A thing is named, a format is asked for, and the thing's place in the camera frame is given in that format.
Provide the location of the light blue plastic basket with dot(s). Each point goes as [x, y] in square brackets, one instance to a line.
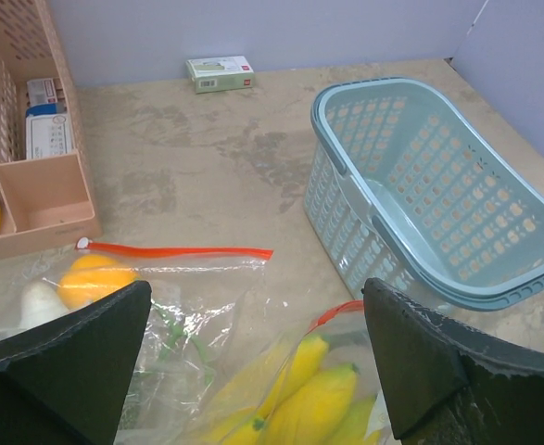
[404, 189]

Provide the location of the clear zip bag orange zipper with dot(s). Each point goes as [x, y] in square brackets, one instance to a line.
[206, 285]

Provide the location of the orange fruit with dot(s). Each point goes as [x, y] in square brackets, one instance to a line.
[92, 277]

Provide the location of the white garlic bulbs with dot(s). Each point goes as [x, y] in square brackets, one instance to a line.
[40, 304]

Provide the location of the white blue box in organizer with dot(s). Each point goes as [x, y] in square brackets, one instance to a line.
[47, 121]

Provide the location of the green netted melon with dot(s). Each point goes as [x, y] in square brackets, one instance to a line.
[176, 332]

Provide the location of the pink plastic file organizer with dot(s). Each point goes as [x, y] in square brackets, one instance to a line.
[47, 198]

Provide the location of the yellow banana bunch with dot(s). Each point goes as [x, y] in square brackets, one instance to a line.
[308, 404]

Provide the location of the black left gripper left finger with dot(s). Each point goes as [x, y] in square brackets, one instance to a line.
[65, 382]

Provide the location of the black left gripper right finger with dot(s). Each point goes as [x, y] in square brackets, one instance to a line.
[446, 382]

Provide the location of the small green white box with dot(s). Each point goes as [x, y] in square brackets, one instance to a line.
[218, 74]

